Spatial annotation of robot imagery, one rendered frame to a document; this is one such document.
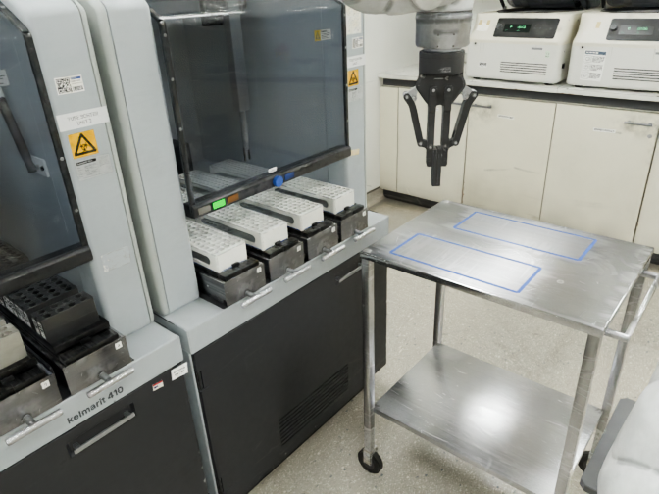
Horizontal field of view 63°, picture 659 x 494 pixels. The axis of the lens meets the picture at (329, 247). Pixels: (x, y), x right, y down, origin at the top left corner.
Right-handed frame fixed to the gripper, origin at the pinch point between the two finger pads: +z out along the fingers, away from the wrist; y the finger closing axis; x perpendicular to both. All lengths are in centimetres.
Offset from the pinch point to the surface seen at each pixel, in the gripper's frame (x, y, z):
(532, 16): 225, 77, -10
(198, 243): 26, -57, 28
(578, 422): -5, 33, 58
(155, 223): 13, -61, 17
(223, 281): 17, -49, 34
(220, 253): 20, -49, 28
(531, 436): 19, 33, 87
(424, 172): 254, 25, 87
